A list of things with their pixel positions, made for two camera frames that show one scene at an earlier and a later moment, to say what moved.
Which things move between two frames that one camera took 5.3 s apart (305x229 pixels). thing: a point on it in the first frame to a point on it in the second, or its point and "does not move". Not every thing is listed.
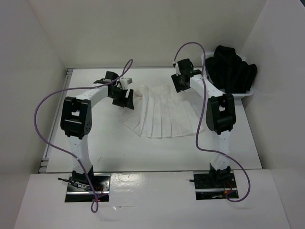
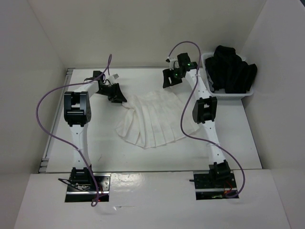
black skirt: (228, 72) does not move
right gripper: (177, 87) to (167, 74)
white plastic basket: (249, 91) does not move
